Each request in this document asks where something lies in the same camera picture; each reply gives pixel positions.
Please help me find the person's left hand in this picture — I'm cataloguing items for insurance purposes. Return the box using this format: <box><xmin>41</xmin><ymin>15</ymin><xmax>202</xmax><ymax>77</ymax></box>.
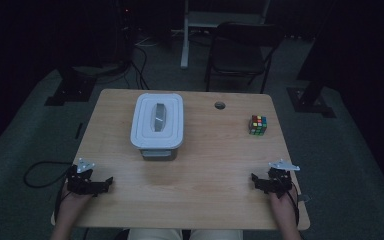
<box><xmin>59</xmin><ymin>185</ymin><xmax>93</xmax><ymax>218</ymax></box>

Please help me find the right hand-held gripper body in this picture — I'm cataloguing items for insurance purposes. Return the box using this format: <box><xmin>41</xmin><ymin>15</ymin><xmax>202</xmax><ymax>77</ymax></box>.
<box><xmin>263</xmin><ymin>159</ymin><xmax>301</xmax><ymax>199</ymax></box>

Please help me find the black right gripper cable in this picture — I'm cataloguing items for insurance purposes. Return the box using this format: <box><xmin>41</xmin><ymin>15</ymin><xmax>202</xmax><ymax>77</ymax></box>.
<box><xmin>286</xmin><ymin>188</ymin><xmax>302</xmax><ymax>228</ymax></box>

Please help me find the multicoloured puzzle cube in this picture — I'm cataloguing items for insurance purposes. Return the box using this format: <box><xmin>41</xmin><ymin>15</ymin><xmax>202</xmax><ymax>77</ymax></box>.
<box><xmin>248</xmin><ymin>114</ymin><xmax>268</xmax><ymax>137</ymax></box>

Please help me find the black stand with square base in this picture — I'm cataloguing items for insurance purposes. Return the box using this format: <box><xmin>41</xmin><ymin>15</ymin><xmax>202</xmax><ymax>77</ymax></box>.
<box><xmin>44</xmin><ymin>65</ymin><xmax>98</xmax><ymax>107</ymax></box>
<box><xmin>286</xmin><ymin>0</ymin><xmax>348</xmax><ymax>119</ymax></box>

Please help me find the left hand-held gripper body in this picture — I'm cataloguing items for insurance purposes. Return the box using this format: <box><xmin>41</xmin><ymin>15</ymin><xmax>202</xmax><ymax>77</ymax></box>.
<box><xmin>65</xmin><ymin>157</ymin><xmax>99</xmax><ymax>196</ymax></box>

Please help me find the black floor cables bundle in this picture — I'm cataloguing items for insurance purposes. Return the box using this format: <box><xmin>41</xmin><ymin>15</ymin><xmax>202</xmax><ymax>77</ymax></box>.
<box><xmin>125</xmin><ymin>33</ymin><xmax>152</xmax><ymax>91</ymax></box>

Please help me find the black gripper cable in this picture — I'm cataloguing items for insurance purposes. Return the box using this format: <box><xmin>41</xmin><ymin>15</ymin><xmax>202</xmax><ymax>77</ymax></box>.
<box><xmin>53</xmin><ymin>181</ymin><xmax>69</xmax><ymax>223</ymax></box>
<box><xmin>286</xmin><ymin>188</ymin><xmax>302</xmax><ymax>228</ymax></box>

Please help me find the person's right hand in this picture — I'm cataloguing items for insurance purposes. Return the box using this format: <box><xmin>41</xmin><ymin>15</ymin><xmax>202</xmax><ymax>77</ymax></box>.
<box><xmin>269</xmin><ymin>187</ymin><xmax>298</xmax><ymax>218</ymax></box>

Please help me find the black folding chair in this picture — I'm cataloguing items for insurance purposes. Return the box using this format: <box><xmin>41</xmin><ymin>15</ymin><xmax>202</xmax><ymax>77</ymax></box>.
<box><xmin>204</xmin><ymin>21</ymin><xmax>286</xmax><ymax>95</ymax></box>

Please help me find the white lid with grey handle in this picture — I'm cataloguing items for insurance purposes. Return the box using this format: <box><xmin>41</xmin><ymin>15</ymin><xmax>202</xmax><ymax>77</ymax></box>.
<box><xmin>129</xmin><ymin>92</ymin><xmax>185</xmax><ymax>150</ymax></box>

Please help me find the translucent grey storage container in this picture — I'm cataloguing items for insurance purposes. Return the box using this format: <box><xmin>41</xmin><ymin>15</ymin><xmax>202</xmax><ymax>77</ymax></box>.
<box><xmin>139</xmin><ymin>147</ymin><xmax>180</xmax><ymax>162</ymax></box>

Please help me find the black looped floor cable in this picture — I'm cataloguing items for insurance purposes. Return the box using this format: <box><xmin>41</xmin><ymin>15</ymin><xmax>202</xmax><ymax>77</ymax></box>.
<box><xmin>23</xmin><ymin>160</ymin><xmax>74</xmax><ymax>189</ymax></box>

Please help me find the person's right leg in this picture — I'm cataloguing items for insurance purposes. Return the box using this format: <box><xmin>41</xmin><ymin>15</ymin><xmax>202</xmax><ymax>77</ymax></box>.
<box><xmin>189</xmin><ymin>229</ymin><xmax>245</xmax><ymax>240</ymax></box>

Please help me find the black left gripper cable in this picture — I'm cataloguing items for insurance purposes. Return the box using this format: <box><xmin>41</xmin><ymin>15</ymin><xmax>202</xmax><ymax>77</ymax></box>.
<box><xmin>53</xmin><ymin>181</ymin><xmax>69</xmax><ymax>223</ymax></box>

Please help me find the grey round stand base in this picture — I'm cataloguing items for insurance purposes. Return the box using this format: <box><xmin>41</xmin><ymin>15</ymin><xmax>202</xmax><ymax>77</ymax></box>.
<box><xmin>72</xmin><ymin>62</ymin><xmax>128</xmax><ymax>78</ymax></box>

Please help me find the white metal desk frame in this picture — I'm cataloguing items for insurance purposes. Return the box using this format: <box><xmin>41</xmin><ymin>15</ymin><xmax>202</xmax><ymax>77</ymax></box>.
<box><xmin>179</xmin><ymin>0</ymin><xmax>272</xmax><ymax>70</ymax></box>

